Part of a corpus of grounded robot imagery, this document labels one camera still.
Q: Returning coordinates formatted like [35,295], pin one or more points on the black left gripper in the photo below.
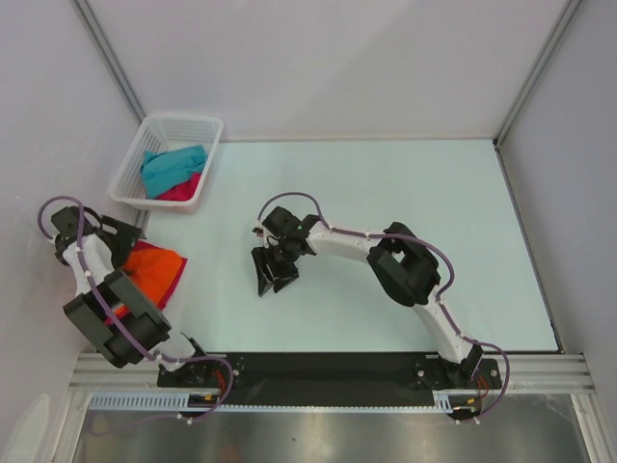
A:
[125,237]

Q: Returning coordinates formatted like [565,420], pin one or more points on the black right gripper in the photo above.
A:
[285,277]

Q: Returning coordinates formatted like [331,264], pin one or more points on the orange t shirt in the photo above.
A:
[152,270]

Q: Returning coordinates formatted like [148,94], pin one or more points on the white plastic mesh basket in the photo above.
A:
[162,132]

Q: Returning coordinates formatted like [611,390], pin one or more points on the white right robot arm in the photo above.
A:
[404,266]

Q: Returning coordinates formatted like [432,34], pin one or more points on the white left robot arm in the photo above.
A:
[123,287]

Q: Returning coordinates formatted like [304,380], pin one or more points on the folded red t shirt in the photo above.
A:
[169,280]

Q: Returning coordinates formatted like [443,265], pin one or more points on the teal t shirt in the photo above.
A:
[162,171]

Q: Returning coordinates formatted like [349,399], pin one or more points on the pink t shirt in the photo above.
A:
[182,192]

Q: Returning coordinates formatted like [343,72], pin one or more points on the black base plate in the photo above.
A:
[361,378]

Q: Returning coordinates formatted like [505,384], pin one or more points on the white slotted cable duct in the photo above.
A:
[460,407]

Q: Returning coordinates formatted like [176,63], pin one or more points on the aluminium frame rail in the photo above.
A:
[519,373]

